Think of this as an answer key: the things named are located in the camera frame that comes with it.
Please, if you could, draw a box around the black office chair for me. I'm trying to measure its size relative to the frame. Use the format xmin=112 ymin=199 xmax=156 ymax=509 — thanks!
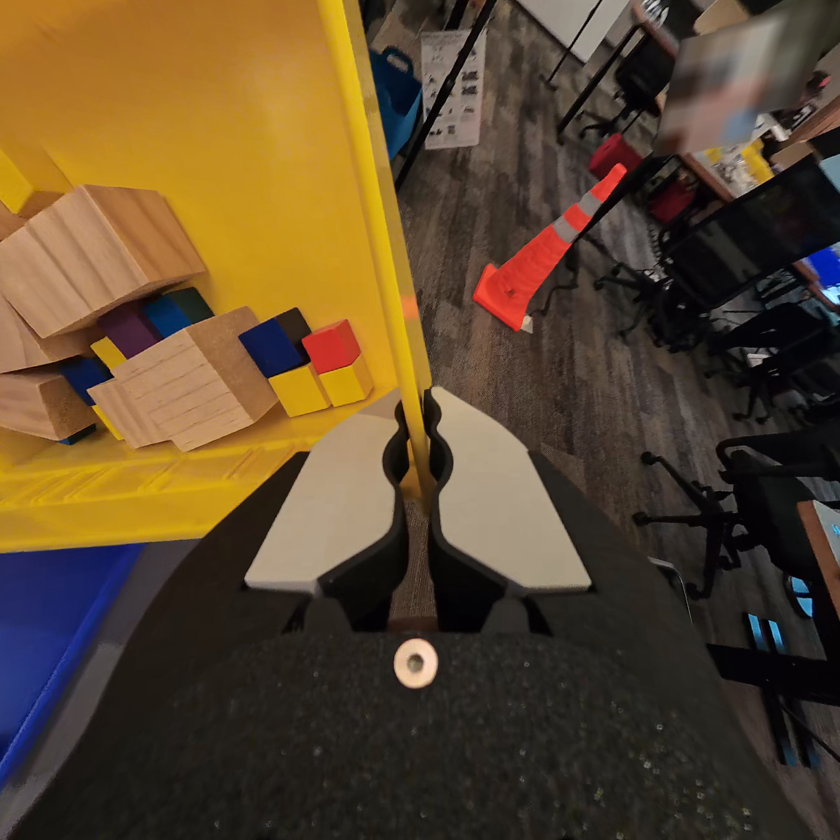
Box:
xmin=577 ymin=39 xmax=677 ymax=142
xmin=594 ymin=154 xmax=840 ymax=355
xmin=633 ymin=433 xmax=840 ymax=601

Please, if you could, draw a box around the red box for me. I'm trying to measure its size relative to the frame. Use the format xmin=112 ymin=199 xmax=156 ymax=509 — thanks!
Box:
xmin=650 ymin=180 xmax=700 ymax=224
xmin=587 ymin=133 xmax=647 ymax=181

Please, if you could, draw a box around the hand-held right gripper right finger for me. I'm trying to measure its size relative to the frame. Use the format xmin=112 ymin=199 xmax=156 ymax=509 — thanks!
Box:
xmin=424 ymin=386 xmax=592 ymax=634

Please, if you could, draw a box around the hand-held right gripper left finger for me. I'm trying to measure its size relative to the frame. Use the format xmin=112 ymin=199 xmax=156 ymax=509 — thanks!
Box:
xmin=244 ymin=387 xmax=410 ymax=634

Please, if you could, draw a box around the yellow plastic bin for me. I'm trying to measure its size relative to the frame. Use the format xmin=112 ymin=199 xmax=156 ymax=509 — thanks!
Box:
xmin=0 ymin=0 xmax=434 ymax=553

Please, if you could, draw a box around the blue plastic container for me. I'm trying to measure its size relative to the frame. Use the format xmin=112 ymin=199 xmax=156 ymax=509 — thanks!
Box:
xmin=369 ymin=46 xmax=424 ymax=161

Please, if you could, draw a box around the blue plastic bin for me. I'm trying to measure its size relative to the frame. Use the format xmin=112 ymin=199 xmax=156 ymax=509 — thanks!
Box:
xmin=0 ymin=543 xmax=147 ymax=788

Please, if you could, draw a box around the orange traffic cone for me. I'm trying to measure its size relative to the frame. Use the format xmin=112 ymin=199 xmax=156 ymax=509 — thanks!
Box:
xmin=472 ymin=163 xmax=627 ymax=332

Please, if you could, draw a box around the picture-printed paper sheet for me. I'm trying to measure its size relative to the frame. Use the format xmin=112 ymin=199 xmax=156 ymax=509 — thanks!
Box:
xmin=420 ymin=29 xmax=488 ymax=151

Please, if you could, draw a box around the pile of wooden coloured cubes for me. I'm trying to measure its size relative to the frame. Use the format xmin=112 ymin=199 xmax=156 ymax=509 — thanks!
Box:
xmin=0 ymin=150 xmax=375 ymax=454

